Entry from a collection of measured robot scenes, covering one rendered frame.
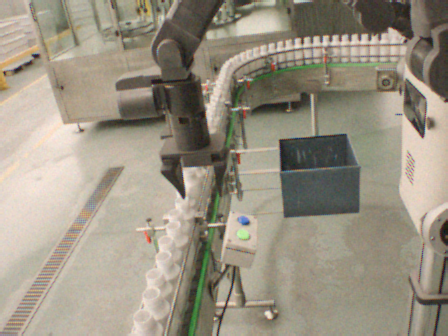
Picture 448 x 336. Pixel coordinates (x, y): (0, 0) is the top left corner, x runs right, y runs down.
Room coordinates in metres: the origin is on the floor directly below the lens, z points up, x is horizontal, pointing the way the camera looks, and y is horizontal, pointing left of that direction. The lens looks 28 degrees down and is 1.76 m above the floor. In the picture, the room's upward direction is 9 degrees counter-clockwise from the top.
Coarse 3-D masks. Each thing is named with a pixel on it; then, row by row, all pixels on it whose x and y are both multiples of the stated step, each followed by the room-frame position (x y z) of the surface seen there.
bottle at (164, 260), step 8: (160, 256) 0.78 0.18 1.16; (168, 256) 0.78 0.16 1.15; (160, 264) 0.75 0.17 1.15; (168, 264) 0.75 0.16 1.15; (176, 264) 0.78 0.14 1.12; (168, 272) 0.74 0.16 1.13; (176, 272) 0.75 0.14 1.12; (168, 280) 0.73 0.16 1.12; (176, 280) 0.74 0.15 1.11; (184, 288) 0.76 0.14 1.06; (184, 296) 0.75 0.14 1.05
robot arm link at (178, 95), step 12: (192, 72) 0.62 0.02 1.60; (156, 84) 0.61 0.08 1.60; (168, 84) 0.61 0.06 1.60; (180, 84) 0.60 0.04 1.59; (192, 84) 0.60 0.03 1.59; (156, 96) 0.61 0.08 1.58; (168, 96) 0.60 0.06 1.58; (180, 96) 0.59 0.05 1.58; (192, 96) 0.60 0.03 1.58; (168, 108) 0.61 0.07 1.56; (180, 108) 0.59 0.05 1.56; (192, 108) 0.59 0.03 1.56; (204, 108) 0.61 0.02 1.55
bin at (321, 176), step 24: (288, 144) 1.73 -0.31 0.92; (312, 144) 1.72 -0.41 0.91; (336, 144) 1.70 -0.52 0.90; (288, 168) 1.74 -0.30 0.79; (312, 168) 1.72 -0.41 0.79; (336, 168) 1.40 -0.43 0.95; (360, 168) 1.39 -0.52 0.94; (288, 192) 1.44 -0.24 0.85; (312, 192) 1.42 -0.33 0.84; (336, 192) 1.41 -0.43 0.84; (288, 216) 1.44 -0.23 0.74
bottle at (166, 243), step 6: (162, 240) 0.83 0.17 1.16; (168, 240) 0.84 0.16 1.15; (162, 246) 0.81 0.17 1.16; (168, 246) 0.81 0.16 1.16; (174, 246) 0.82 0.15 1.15; (174, 252) 0.81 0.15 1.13; (180, 252) 0.82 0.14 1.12; (174, 258) 0.80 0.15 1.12; (180, 258) 0.81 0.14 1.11; (180, 264) 0.80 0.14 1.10; (186, 276) 0.82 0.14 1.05; (186, 282) 0.81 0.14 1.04; (186, 288) 0.80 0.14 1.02
